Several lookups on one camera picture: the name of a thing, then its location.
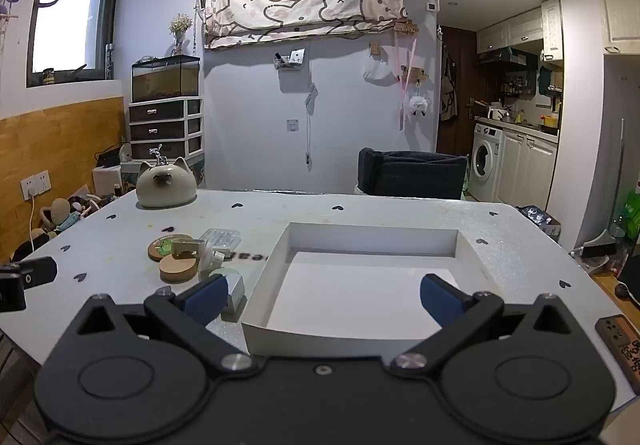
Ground white round tape measure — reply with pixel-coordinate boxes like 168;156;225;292
171;237;227;282

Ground white kitchen cabinets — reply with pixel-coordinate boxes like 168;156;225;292
497;127;559;212
475;0;565;61

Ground tall white wall cabinet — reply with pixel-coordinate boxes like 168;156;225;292
594;0;640;56

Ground vase of dried flowers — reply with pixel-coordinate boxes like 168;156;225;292
168;13;194;57

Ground hanging apron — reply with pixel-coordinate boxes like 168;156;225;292
438;47;459;122

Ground dustpan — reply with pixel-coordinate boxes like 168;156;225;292
569;231;619;260

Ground clear wall holder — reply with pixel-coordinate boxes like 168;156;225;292
272;48;306;71

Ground mop pole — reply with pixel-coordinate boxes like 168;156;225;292
607;119;626;237

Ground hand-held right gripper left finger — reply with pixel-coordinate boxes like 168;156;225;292
60;274;263;378

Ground hanging white cable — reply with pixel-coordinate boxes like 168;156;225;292
303;83;319;171

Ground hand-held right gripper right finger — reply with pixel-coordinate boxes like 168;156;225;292
390;274;592;378

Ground brown and orange phone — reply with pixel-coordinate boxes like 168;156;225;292
594;313;640;397

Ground white washing machine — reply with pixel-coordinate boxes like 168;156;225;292
471;123;505;204

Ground window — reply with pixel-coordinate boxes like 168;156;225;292
26;0;124;88

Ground white charger plug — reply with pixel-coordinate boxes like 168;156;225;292
220;274;247;317

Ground cork coaster with green print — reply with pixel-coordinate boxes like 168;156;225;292
147;234;195;262

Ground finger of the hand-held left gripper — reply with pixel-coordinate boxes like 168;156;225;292
0;256;58;314

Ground glass fish tank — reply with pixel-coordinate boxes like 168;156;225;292
131;56;201;104

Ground white cardboard box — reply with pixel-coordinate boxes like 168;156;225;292
241;222;503;359

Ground range hood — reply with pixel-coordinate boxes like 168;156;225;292
477;47;542;66

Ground printed cloth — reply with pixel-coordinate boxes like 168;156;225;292
202;0;408;51

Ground white hanging pouch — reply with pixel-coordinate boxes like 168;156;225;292
363;59;401;86

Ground blue patterned bag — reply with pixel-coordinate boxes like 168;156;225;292
514;204;552;227

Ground white power outlet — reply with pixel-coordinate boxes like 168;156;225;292
20;169;52;200

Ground white upper kitchen cabinets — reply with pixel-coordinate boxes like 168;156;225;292
475;0;565;61

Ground beige cat-shaped ceramic pot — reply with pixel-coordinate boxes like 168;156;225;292
136;157;199;210

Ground white drawer cabinet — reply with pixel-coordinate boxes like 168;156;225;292
127;97;205;176

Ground dark blue chair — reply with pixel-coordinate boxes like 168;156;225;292
357;147;469;200

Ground white lower kitchen cabinets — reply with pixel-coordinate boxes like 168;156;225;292
497;127;559;212

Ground pile of plush toys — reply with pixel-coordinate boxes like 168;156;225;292
36;192;118;241

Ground plain round wooden coaster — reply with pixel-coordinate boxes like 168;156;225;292
159;257;200;284

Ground brown wooden door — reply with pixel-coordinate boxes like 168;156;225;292
436;25;481;156

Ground green bag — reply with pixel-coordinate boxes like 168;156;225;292
612;189;640;240

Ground clear plastic nail case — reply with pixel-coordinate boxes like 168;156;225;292
202;228;242;252

